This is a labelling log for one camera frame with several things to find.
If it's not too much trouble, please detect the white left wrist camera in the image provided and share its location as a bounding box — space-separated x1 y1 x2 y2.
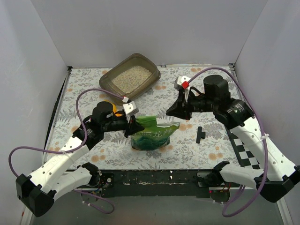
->
122 101 139 117

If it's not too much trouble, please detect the brown plastic litter box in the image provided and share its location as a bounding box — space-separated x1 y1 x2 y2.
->
99 53 161 105

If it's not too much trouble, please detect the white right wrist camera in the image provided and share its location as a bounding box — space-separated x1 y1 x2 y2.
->
174 76 190 90

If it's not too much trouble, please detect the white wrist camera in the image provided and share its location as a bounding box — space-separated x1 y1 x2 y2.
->
174 76 190 90
122 101 139 117

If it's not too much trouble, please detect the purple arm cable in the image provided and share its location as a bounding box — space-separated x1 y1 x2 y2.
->
8 88 132 214
188 67 270 218

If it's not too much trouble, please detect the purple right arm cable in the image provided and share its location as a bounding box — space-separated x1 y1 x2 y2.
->
188 67 270 218

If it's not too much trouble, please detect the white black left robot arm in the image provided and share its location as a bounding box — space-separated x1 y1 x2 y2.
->
16 101 144 217

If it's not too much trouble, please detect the orange plastic scoop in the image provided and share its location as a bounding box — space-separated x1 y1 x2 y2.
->
105 100 122 117

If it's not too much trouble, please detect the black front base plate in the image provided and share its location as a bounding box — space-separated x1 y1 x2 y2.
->
93 169 235 198

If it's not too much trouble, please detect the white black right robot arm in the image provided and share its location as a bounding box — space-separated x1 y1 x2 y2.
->
166 75 300 203

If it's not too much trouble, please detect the black white checkerboard plate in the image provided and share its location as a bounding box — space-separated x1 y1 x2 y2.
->
226 129 261 169

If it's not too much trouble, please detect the small black plastic clip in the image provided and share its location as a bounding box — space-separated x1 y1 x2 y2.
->
196 127 206 144

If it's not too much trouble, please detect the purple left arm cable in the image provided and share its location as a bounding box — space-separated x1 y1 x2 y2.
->
8 88 132 214

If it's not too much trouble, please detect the floral patterned table mat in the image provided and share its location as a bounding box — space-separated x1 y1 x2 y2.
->
47 66 238 170

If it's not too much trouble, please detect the green litter bag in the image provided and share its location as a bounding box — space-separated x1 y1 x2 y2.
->
131 116 180 150

